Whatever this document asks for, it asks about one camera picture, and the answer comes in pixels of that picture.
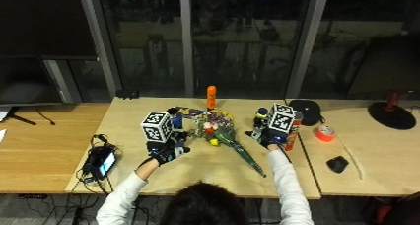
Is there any person's right hand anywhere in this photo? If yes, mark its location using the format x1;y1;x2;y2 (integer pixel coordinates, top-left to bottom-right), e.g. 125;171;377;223
244;126;292;151

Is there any person's left hand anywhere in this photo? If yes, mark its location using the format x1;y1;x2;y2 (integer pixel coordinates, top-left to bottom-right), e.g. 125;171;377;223
146;137;192;167

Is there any black figure yellow blue top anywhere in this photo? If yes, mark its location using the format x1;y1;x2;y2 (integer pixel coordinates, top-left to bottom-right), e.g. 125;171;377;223
252;107;270;130

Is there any white marker cube right glove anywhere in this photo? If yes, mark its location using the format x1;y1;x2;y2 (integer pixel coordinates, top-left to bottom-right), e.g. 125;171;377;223
264;102;297;136

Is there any white marker cube glove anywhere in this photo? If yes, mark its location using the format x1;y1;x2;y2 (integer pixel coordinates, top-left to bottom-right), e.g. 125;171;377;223
264;102;297;136
139;111;174;144

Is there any wrapped flower bouquet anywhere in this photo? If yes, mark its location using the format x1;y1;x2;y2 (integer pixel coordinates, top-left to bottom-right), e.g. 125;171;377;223
190;109;267;179

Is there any blue small bottle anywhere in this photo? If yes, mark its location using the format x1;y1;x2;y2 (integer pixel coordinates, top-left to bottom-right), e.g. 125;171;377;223
170;114;185;131

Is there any red cylindrical can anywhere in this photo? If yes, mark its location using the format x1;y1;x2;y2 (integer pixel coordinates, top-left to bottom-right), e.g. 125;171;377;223
282;111;304;152

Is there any white marker cube left glove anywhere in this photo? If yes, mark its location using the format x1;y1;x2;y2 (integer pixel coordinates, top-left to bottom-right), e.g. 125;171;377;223
139;111;174;144

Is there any dark colourful packet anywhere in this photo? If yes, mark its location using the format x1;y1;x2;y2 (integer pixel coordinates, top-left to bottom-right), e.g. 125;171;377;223
175;106;206;119

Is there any black zip pouch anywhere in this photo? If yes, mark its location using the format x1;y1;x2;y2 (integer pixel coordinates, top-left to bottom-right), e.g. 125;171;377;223
287;99;325;127

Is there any orange slim vase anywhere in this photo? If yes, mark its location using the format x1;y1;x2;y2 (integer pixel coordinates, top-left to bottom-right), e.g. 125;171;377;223
206;85;219;112

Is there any orange tape roll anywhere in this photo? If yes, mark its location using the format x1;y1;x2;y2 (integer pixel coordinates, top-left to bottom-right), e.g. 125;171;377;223
313;124;337;143

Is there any black handheld device lit screen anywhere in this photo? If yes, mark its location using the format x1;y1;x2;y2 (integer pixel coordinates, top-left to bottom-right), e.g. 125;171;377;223
81;145;119;182

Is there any black computer mouse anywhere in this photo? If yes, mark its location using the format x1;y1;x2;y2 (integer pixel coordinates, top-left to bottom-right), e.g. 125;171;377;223
325;155;351;174

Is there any small black clamp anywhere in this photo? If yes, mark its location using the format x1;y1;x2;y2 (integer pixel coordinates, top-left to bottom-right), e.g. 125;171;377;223
114;89;141;100

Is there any thin white stick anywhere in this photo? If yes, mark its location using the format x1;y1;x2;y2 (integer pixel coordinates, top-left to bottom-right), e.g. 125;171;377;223
335;139;367;181

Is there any black lamp base red stem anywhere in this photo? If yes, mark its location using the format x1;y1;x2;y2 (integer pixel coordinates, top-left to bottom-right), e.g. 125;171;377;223
367;91;418;131

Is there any black power strip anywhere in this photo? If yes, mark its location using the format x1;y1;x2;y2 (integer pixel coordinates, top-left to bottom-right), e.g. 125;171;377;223
17;193;50;200

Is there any red chair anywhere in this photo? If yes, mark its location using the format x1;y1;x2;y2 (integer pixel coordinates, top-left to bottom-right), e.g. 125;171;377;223
369;190;420;225

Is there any black monitor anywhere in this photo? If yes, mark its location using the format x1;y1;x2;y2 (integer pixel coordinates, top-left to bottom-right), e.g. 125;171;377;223
0;54;64;126

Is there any black monitor cable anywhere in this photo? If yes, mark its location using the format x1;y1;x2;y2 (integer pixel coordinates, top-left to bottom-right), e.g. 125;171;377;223
34;106;57;126

